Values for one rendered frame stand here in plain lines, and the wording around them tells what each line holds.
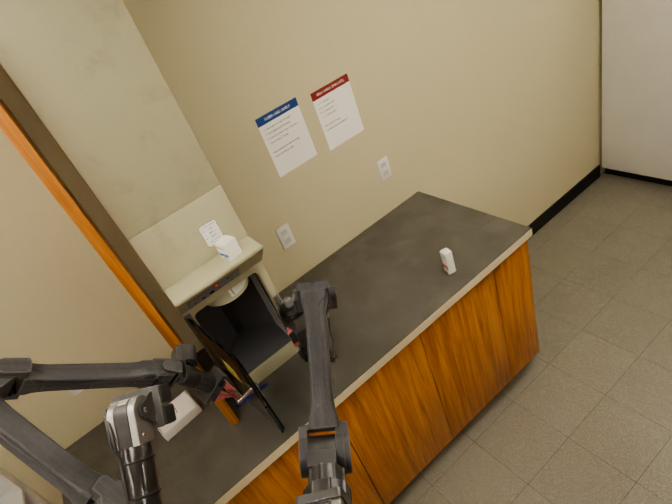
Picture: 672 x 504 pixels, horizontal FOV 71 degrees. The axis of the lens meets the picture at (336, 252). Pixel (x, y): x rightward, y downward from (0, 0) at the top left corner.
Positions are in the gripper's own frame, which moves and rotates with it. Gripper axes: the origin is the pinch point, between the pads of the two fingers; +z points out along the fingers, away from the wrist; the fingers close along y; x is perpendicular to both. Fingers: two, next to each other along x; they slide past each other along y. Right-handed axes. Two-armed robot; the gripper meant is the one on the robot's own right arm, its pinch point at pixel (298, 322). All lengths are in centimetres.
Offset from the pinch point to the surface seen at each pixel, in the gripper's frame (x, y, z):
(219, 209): -49.2, 3.8, 6.8
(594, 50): 7, -276, 51
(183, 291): -35.1, 27.1, 0.4
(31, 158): -87, 39, -5
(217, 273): -35.2, 16.0, -2.2
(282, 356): 17.4, 8.9, 11.8
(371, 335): 21.6, -21.6, -6.6
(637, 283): 114, -187, -19
